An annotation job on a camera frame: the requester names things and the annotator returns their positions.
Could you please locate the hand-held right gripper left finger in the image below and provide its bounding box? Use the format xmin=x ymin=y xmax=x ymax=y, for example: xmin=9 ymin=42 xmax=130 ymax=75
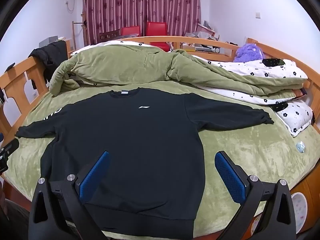
xmin=29 ymin=151 xmax=110 ymax=240

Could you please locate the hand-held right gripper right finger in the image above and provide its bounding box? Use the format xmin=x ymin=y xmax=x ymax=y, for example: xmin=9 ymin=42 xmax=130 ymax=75
xmin=214 ymin=151 xmax=297 ymax=240

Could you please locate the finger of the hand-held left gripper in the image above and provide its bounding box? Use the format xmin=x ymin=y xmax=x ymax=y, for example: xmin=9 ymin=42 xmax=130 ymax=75
xmin=0 ymin=138 xmax=20 ymax=175

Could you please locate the black sweatshirt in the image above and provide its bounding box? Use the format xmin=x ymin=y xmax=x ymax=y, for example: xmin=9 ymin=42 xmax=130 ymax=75
xmin=15 ymin=87 xmax=275 ymax=237

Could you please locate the green bed sheet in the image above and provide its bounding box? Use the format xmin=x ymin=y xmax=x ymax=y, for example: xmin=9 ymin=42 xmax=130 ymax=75
xmin=5 ymin=81 xmax=320 ymax=238

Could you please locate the person's dark clothing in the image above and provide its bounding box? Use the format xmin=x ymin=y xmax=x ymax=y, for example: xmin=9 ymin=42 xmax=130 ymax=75
xmin=0 ymin=180 xmax=33 ymax=240

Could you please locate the white patterned round stool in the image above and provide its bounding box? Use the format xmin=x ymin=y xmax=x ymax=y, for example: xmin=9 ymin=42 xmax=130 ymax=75
xmin=291 ymin=192 xmax=308 ymax=230

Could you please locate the black flat object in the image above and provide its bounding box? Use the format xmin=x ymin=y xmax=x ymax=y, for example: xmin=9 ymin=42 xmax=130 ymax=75
xmin=271 ymin=102 xmax=289 ymax=112
xmin=262 ymin=58 xmax=285 ymax=68

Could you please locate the white floral pillow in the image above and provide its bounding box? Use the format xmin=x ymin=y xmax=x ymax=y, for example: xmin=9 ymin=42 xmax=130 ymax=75
xmin=277 ymin=100 xmax=314 ymax=137

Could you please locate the black jacket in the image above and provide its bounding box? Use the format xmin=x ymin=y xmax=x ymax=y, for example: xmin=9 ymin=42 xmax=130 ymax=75
xmin=28 ymin=40 xmax=67 ymax=89

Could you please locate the green quilt with floral lining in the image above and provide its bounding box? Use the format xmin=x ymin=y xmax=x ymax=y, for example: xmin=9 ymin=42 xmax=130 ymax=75
xmin=49 ymin=40 xmax=309 ymax=105

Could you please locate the grey box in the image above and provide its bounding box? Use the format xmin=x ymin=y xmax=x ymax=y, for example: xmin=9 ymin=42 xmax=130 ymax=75
xmin=39 ymin=36 xmax=60 ymax=47

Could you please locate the purple plush toy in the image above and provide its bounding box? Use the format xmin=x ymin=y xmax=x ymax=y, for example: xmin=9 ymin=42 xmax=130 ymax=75
xmin=233 ymin=43 xmax=265 ymax=62

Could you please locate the wooden coat rack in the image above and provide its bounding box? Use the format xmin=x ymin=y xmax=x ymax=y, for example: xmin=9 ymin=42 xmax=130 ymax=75
xmin=72 ymin=21 xmax=87 ymax=49

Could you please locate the pile of boxes and papers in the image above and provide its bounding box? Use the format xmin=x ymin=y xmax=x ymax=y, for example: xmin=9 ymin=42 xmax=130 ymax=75
xmin=180 ymin=20 xmax=233 ymax=55

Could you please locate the dark wooden chair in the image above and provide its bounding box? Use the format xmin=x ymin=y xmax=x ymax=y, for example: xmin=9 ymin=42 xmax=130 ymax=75
xmin=99 ymin=29 xmax=120 ymax=40

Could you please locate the red chair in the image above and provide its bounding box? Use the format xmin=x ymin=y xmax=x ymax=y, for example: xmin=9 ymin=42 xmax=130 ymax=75
xmin=121 ymin=26 xmax=140 ymax=37
xmin=146 ymin=22 xmax=168 ymax=53

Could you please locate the maroon striped curtain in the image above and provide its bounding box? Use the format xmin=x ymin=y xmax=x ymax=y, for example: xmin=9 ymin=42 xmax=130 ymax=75
xmin=82 ymin=0 xmax=202 ymax=46

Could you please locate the wooden bed frame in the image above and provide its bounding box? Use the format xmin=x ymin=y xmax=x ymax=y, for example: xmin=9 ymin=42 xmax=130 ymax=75
xmin=0 ymin=35 xmax=320 ymax=240

